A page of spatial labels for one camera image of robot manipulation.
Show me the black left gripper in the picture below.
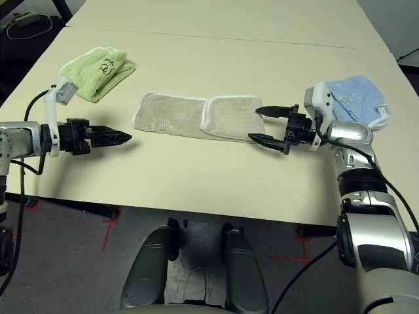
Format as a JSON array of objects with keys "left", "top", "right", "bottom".
[{"left": 57, "top": 117, "right": 133, "bottom": 155}]

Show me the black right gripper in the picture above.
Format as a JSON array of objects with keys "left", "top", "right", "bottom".
[{"left": 247, "top": 103, "right": 317, "bottom": 155}]

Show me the beige towel with white trim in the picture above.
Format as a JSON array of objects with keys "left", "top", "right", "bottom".
[{"left": 130, "top": 90, "right": 266, "bottom": 143}]

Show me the folded green towel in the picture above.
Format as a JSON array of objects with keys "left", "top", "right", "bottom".
[{"left": 58, "top": 46, "right": 136, "bottom": 103}]

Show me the folded blue towel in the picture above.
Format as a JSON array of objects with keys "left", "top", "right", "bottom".
[{"left": 327, "top": 75, "right": 392, "bottom": 131}]

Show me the grey power adapter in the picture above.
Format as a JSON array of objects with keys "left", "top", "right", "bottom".
[{"left": 14, "top": 12, "right": 35, "bottom": 27}]

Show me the grey right robot leg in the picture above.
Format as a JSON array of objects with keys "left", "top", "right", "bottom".
[{"left": 222, "top": 228, "right": 269, "bottom": 314}]

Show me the black tripod bar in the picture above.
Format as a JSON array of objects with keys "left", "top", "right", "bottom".
[{"left": 395, "top": 48, "right": 419, "bottom": 61}]

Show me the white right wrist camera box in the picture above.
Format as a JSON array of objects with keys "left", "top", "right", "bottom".
[{"left": 303, "top": 82, "right": 334, "bottom": 152}]

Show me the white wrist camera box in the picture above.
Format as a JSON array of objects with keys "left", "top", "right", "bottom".
[
  {"left": 303, "top": 82, "right": 334, "bottom": 152},
  {"left": 44, "top": 75, "right": 80, "bottom": 158}
]

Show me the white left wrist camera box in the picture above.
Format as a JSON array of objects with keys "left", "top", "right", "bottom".
[{"left": 44, "top": 75, "right": 80, "bottom": 158}]

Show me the thin white cable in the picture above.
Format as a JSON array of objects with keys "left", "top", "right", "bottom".
[{"left": 6, "top": 14, "right": 53, "bottom": 40}]

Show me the side table with black frame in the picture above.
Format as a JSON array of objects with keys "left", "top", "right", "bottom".
[{"left": 52, "top": 0, "right": 73, "bottom": 20}]

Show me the black right camera cable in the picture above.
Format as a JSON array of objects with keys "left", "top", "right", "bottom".
[{"left": 271, "top": 109, "right": 419, "bottom": 314}]

